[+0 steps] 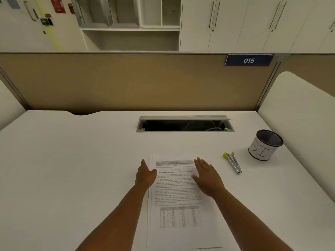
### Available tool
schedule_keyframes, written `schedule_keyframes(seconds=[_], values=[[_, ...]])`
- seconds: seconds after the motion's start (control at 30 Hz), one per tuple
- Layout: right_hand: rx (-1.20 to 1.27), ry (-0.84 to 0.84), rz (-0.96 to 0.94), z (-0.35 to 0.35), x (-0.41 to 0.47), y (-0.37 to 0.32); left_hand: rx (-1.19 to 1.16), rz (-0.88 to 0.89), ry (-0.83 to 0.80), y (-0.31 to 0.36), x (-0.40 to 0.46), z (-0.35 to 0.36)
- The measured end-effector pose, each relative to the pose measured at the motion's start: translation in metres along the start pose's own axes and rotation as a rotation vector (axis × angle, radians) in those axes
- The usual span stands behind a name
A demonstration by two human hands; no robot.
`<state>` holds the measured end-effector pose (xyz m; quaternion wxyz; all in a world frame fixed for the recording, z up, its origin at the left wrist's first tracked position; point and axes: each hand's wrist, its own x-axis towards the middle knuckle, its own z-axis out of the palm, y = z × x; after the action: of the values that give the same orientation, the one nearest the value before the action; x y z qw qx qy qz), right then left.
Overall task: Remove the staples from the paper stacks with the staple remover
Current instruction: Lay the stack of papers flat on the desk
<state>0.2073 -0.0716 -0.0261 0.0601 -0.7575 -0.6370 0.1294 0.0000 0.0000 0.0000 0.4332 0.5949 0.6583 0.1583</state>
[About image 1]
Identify white room door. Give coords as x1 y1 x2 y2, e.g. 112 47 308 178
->
0 0 87 53

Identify black mesh pen holder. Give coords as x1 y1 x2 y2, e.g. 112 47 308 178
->
248 129 284 162

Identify person's right forearm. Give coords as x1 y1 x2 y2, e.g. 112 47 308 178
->
213 187 293 251

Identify person's left forearm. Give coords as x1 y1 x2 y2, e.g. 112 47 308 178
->
75 185 148 251

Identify person's left hand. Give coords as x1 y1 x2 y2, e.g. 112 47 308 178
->
135 159 157 192

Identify narrow beige partition panel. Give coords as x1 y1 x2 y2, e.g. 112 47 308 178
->
277 53 335 98

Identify white rounded desk divider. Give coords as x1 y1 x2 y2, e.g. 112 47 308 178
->
0 79 27 131
258 71 335 204

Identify large red sign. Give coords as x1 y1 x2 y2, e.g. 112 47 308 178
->
50 0 66 14

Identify wide beige partition panel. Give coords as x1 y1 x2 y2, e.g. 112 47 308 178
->
0 51 282 115

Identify grey door handle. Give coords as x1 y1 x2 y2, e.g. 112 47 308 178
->
23 0 37 22

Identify white open shelf unit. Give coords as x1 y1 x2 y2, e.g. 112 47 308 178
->
70 0 181 52

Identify grey partition post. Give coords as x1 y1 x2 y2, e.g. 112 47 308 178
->
255 54 282 112

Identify printed white papers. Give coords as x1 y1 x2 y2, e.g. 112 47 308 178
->
146 154 218 249

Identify blue number sign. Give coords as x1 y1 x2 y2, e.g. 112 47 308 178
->
225 54 275 67

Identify grey framed glass door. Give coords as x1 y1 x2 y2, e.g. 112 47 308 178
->
71 0 110 29
104 0 141 29

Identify grey desk cable tray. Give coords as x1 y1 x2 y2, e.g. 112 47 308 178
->
136 115 235 133

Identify person's right hand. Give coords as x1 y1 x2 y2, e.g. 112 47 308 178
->
191 157 227 198

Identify white cable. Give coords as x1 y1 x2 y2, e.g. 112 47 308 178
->
186 120 225 131

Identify white cabinet with doors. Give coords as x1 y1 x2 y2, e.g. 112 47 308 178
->
180 0 335 53

